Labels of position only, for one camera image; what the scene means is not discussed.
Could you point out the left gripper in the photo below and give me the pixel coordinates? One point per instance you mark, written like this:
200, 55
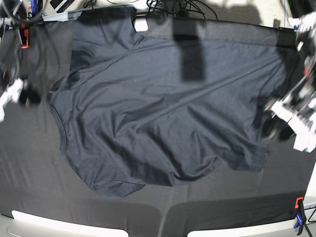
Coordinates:
292, 116

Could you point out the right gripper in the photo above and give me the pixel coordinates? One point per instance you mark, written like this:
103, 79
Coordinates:
22, 92

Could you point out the dark blue t-shirt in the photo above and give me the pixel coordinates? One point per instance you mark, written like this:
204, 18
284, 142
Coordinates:
135, 110

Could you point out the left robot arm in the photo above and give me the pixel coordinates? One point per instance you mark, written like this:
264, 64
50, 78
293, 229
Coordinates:
303, 20

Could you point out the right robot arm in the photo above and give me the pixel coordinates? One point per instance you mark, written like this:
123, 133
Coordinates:
15, 20

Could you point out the red clamp top left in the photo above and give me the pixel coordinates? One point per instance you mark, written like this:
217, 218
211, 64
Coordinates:
24, 35

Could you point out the black table cloth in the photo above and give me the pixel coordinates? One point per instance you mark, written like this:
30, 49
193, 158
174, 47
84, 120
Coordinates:
36, 178

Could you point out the blue orange clamp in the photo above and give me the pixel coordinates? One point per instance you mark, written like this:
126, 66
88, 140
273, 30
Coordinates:
301, 220

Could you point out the white tab on cloth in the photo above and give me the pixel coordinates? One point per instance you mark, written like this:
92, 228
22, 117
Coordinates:
141, 24

